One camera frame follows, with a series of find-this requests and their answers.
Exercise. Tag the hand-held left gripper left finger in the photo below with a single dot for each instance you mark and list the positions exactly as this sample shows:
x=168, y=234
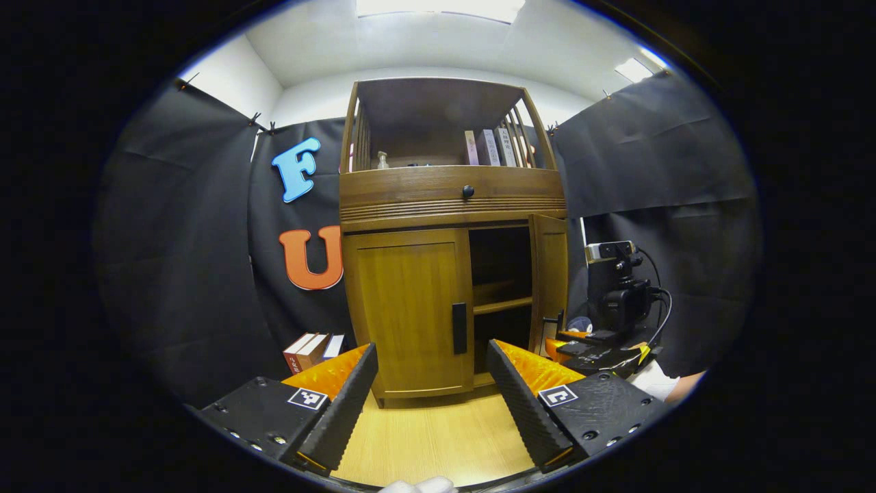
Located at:
x=345, y=407

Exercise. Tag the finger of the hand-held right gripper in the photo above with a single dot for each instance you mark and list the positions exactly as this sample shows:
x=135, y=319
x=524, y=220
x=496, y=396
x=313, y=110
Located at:
x=602, y=335
x=602, y=357

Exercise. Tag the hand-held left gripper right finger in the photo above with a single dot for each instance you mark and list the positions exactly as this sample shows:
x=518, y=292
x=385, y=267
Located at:
x=523, y=407

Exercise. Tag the wooden shoe cabinet door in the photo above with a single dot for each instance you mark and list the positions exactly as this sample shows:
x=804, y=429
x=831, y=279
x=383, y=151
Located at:
x=551, y=267
x=404, y=308

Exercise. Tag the wooden double-door shoe cabinet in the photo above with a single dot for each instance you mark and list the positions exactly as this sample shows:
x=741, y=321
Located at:
x=438, y=103

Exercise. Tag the wooden cabinet inner shelf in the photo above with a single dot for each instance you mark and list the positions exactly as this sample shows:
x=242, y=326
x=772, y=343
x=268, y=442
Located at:
x=503, y=305

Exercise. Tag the wooden cabinet drawer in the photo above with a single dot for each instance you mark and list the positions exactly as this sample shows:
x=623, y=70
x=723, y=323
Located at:
x=410, y=183

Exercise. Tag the small plush toy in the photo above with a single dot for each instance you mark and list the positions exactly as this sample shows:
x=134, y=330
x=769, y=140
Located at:
x=580, y=324

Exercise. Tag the blue book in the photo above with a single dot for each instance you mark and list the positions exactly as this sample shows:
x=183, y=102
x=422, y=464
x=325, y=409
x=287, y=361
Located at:
x=334, y=346

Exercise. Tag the brown book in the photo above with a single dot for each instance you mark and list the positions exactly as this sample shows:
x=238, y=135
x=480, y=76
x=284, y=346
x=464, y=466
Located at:
x=311, y=350

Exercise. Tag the red and white book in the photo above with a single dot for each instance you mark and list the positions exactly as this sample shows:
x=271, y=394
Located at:
x=294, y=356

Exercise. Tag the grey book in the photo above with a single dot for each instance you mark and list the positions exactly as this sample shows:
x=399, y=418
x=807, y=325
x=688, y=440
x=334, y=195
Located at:
x=488, y=148

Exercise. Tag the purple book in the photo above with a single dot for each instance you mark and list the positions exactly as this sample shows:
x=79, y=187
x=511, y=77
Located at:
x=471, y=148

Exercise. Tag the small ceiling light panel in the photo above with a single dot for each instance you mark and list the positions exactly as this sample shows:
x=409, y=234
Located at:
x=633, y=70

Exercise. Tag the small clear bottle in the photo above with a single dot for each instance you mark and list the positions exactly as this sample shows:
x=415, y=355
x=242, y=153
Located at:
x=382, y=161

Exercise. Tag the large ceiling light panel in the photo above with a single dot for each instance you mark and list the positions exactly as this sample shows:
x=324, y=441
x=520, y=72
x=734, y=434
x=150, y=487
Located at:
x=438, y=8

